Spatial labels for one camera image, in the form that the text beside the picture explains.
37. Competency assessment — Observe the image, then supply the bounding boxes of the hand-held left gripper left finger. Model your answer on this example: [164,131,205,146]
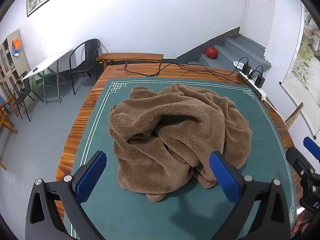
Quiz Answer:
[25,151,107,240]

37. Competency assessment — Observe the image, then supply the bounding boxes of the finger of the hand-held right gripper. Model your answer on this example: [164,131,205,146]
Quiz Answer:
[303,136,320,160]
[286,146,316,180]

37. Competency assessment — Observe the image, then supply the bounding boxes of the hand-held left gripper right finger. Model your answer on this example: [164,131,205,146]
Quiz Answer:
[209,151,298,240]

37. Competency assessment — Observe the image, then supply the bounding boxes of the brown fleece garment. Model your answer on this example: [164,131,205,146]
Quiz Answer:
[108,82,253,202]

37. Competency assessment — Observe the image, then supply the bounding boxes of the person's right hand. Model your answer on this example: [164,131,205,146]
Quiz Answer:
[290,209,312,235]

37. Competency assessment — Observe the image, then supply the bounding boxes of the wooden abacus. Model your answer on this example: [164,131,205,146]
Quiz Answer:
[285,102,304,124]

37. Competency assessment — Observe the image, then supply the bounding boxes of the green table mat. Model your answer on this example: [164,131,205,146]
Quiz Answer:
[62,77,298,240]

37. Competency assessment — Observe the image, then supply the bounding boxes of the white power strip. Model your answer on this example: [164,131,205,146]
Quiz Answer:
[237,71,267,100]

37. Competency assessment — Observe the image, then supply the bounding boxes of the hanging scroll painting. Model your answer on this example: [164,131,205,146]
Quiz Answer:
[279,5,320,140]

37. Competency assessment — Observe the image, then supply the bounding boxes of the wooden chair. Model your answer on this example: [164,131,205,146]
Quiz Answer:
[0,96,18,134]

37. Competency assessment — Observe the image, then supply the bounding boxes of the black metal chair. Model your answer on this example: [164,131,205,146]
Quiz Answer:
[12,71,37,122]
[69,39,101,95]

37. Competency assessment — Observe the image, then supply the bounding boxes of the white folding table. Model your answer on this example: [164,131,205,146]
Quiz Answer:
[22,48,73,104]

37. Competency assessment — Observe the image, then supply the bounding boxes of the red ball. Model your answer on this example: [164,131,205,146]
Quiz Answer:
[205,47,218,59]

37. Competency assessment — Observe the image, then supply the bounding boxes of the wooden bench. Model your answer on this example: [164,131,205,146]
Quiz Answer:
[96,52,164,72]

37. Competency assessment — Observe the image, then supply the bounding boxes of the glass-door cabinet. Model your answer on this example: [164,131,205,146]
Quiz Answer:
[0,39,19,100]

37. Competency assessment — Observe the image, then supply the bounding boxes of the white door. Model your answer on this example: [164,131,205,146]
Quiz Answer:
[246,0,275,48]

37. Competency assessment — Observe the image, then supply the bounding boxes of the white power cord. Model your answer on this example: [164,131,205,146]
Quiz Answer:
[261,96,287,124]

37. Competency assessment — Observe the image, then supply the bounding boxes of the black cable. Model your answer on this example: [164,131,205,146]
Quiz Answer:
[160,65,263,78]
[124,56,250,77]

